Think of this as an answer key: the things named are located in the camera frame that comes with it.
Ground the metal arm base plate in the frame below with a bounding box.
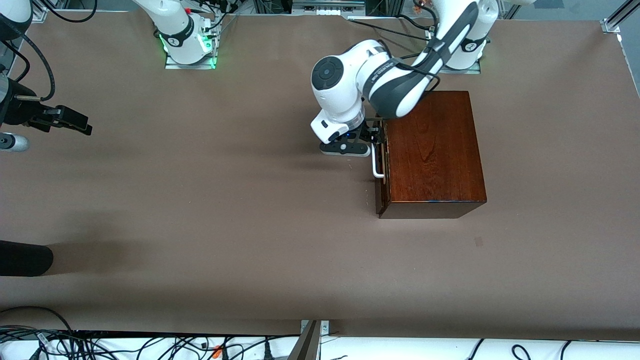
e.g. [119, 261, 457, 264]
[164, 20, 221, 71]
[439, 59, 483, 76]

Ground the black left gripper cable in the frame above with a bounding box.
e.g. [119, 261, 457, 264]
[372, 10, 442, 93]

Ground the aluminium frame profile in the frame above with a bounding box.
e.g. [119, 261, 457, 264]
[601, 0, 640, 35]

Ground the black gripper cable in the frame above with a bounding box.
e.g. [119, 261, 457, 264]
[0, 15, 55, 102]
[372, 10, 442, 93]

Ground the black floor cable loop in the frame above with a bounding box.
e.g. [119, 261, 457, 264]
[0, 306, 76, 335]

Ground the white power strip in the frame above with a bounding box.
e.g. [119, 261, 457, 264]
[291, 0, 366, 17]

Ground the metal bracket with dark bar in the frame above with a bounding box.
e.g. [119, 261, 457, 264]
[289, 320, 331, 360]

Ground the black cylinder object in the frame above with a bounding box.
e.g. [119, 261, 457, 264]
[0, 240, 54, 277]

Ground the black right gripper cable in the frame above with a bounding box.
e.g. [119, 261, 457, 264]
[0, 15, 55, 102]

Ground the thin black looped cable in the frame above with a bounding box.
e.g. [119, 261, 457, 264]
[0, 40, 30, 83]

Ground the black hanging cable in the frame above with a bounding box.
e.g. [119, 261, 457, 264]
[37, 0, 99, 24]

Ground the black base cable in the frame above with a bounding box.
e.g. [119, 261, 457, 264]
[348, 18, 431, 46]

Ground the wooden drawer with white handle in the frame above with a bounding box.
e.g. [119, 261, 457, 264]
[371, 117, 390, 217]

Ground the dark brown wooden cabinet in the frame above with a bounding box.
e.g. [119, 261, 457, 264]
[375, 90, 488, 220]

